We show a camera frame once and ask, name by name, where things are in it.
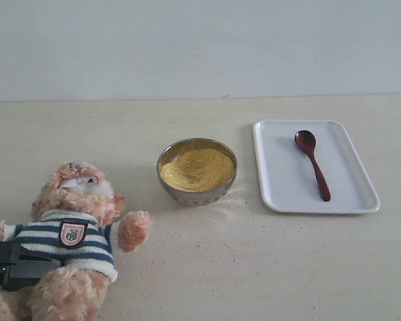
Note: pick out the dark red wooden spoon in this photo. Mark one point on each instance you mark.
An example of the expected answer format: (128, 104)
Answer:
(306, 142)

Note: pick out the tan teddy bear striped sweater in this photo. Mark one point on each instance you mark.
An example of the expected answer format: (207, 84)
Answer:
(79, 222)

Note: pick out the steel bowl of yellow grain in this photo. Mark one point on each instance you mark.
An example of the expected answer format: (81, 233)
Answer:
(197, 171)

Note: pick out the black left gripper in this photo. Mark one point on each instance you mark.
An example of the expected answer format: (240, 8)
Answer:
(20, 267)

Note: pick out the white rectangular plastic tray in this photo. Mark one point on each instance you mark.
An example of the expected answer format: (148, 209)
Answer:
(286, 177)

